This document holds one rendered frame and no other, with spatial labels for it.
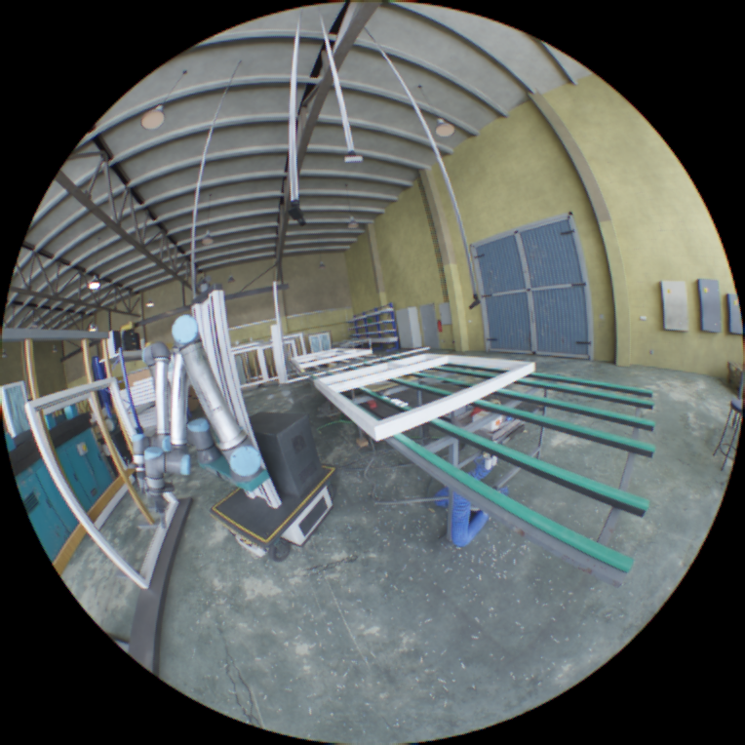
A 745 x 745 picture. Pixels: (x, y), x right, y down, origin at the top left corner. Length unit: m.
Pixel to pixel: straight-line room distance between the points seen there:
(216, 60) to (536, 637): 9.02
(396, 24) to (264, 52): 2.92
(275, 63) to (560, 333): 10.32
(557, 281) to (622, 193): 3.43
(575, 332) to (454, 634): 6.82
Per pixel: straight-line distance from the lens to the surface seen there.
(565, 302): 7.16
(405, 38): 7.61
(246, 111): 8.38
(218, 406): 1.01
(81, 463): 3.93
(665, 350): 7.06
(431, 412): 1.17
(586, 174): 7.39
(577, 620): 1.56
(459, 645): 1.38
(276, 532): 1.52
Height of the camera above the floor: 1.35
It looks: 11 degrees down
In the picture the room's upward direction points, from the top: 9 degrees counter-clockwise
